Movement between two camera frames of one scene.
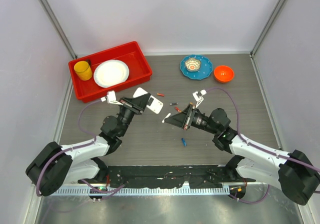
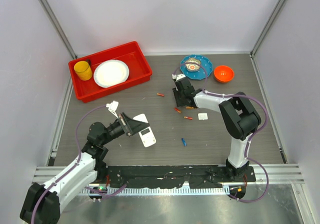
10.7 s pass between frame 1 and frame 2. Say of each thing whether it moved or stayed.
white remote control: moved
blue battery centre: stayed
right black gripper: moved
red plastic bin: stayed
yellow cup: stayed
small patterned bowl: stayed
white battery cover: moved
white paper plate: stayed
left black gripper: moved
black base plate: stayed
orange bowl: stayed
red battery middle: stayed
